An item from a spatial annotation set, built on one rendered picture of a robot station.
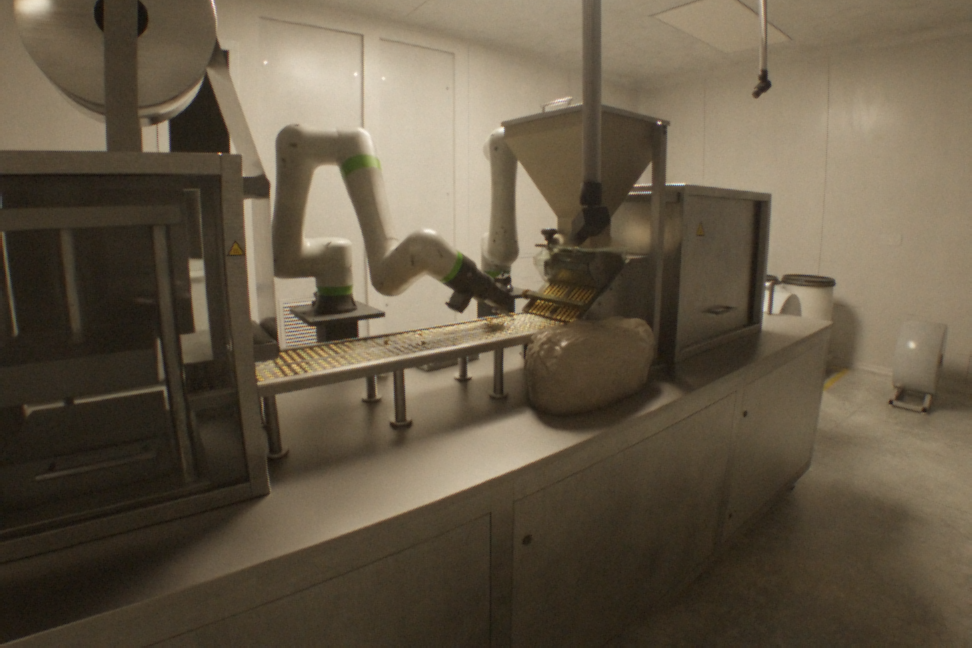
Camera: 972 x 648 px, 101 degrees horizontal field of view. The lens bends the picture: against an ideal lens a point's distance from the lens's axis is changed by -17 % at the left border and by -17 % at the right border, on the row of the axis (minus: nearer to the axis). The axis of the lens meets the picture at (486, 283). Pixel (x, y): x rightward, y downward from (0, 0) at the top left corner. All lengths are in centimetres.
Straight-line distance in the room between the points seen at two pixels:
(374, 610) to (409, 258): 72
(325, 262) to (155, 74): 90
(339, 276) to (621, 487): 107
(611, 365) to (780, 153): 401
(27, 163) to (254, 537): 58
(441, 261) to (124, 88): 71
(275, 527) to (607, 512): 72
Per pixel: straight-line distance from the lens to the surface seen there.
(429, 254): 112
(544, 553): 108
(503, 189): 180
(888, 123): 476
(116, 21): 90
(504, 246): 179
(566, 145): 131
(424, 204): 381
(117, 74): 87
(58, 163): 76
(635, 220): 158
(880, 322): 476
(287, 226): 151
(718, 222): 174
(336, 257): 162
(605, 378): 114
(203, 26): 93
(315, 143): 138
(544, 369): 107
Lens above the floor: 125
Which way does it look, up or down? 8 degrees down
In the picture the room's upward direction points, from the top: straight up
